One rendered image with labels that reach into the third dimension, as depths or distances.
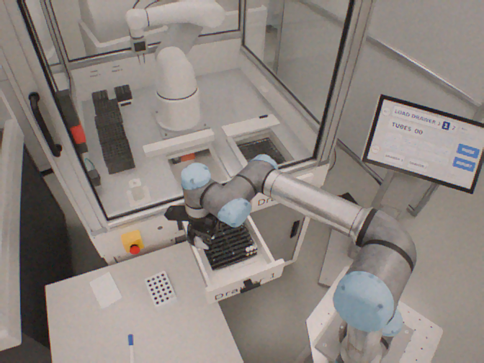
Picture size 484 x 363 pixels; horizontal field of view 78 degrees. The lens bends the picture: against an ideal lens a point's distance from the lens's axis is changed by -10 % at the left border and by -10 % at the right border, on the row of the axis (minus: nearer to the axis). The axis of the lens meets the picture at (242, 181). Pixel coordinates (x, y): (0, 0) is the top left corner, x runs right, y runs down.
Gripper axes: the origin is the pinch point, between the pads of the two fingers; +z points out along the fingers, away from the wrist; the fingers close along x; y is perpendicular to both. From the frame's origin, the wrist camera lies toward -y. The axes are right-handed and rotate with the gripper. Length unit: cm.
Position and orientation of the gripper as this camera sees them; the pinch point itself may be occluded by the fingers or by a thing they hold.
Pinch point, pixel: (197, 242)
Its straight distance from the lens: 112.7
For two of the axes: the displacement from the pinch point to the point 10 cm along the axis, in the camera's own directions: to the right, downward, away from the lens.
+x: 3.8, -6.8, 6.3
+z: -0.3, 6.7, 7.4
